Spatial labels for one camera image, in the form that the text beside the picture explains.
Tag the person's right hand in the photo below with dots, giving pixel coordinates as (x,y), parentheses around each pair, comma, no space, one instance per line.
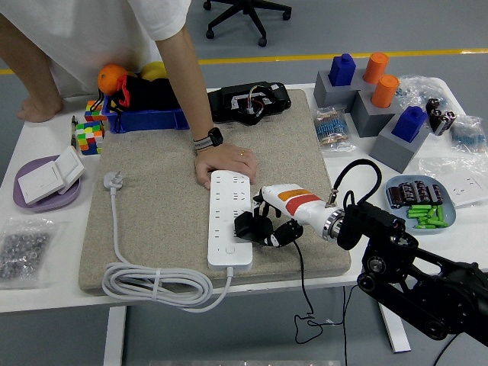
(40,110)

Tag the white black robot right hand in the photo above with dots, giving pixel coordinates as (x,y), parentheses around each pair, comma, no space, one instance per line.
(301,209)

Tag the person's left hand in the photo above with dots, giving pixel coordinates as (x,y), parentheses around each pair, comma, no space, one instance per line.
(225,160)

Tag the white power strip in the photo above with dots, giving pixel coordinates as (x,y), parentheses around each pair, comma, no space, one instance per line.
(221,198)

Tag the black plug adapter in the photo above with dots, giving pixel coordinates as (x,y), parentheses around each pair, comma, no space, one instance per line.
(244,226)

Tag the person's right forearm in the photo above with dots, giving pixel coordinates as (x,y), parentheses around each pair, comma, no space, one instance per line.
(26,65)

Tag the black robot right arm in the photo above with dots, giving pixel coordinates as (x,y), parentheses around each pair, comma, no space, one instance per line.
(373,225)

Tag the person's left forearm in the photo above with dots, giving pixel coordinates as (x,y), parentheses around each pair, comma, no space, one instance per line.
(190,84)

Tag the black wristwatch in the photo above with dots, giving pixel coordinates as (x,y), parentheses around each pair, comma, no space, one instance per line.
(209,140)

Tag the metal pen tool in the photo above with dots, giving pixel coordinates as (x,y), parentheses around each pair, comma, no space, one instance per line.
(73,133)

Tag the small colourful puzzle cube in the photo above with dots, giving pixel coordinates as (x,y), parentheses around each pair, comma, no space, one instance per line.
(91,110)

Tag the large colourful puzzle cube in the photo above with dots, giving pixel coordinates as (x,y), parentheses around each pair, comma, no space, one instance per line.
(89,139)

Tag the grey-brown mat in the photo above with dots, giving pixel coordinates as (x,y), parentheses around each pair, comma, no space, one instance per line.
(160,183)

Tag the orange fruit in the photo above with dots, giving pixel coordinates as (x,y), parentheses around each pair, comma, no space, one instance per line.
(110,82)

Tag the bag of blue resistors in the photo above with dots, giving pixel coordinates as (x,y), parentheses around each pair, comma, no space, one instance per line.
(467,137)
(331,127)

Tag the blue plastic bin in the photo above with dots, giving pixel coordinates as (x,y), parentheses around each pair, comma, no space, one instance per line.
(145,120)

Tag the purple plate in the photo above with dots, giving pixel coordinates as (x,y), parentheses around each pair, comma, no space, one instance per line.
(57,202)

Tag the dark capacitor with print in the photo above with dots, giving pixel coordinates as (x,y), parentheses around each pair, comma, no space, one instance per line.
(394,196)
(421,191)
(407,192)
(436,193)

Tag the person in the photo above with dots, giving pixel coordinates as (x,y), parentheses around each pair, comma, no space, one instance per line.
(95,30)

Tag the grey cube block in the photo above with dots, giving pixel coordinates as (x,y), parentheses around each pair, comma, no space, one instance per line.
(389,152)
(368,118)
(328,95)
(358,82)

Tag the yellow lemon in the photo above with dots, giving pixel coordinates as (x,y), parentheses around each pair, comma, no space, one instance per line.
(152,70)

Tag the green cylinder pile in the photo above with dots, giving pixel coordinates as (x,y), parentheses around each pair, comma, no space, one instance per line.
(423,210)

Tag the blue square peg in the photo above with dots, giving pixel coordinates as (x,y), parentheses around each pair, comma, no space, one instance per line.
(341,70)
(408,126)

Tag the clear plastic bag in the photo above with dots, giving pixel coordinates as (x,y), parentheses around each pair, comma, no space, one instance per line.
(434,167)

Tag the clear bag of metal nuts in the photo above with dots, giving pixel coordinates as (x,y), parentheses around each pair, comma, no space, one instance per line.
(23,251)

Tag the orange cylinder peg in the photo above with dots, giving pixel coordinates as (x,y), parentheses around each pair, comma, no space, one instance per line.
(385,91)
(375,66)

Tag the light blue plate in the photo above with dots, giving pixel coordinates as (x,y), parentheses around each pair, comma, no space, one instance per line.
(450,215)

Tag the black office chair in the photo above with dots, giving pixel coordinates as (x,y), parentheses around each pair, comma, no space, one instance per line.
(244,9)

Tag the white table leg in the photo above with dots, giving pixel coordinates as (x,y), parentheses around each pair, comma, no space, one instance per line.
(398,339)
(114,335)

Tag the black cylinder capacitor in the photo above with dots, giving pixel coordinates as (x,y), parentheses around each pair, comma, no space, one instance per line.
(436,119)
(447,122)
(432,104)

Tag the white socket panel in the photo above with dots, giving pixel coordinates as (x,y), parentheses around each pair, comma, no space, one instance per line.
(465,190)

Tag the clear bag of small parts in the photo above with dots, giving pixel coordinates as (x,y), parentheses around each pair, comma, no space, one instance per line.
(415,89)

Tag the white wall switch panel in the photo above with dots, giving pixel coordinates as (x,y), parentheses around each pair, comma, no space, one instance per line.
(40,183)
(70,165)

